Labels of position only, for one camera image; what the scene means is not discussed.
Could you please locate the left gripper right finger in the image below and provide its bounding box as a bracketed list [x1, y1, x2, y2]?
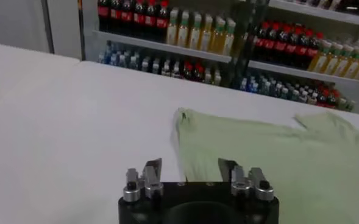
[218, 158, 275, 202]

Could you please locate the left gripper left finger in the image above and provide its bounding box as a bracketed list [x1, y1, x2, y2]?
[123, 158, 165, 203]

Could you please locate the light green polo shirt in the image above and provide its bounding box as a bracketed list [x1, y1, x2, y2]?
[169, 107, 359, 224]

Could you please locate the red-cap cola bottle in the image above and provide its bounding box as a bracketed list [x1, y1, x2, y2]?
[318, 88, 328, 107]
[183, 62, 193, 80]
[144, 0, 157, 40]
[307, 31, 322, 70]
[110, 0, 122, 35]
[156, 0, 169, 43]
[133, 0, 146, 38]
[296, 29, 310, 68]
[265, 23, 277, 61]
[254, 21, 267, 60]
[121, 0, 133, 37]
[285, 27, 299, 66]
[194, 64, 205, 83]
[275, 24, 288, 63]
[327, 90, 338, 108]
[98, 0, 110, 33]

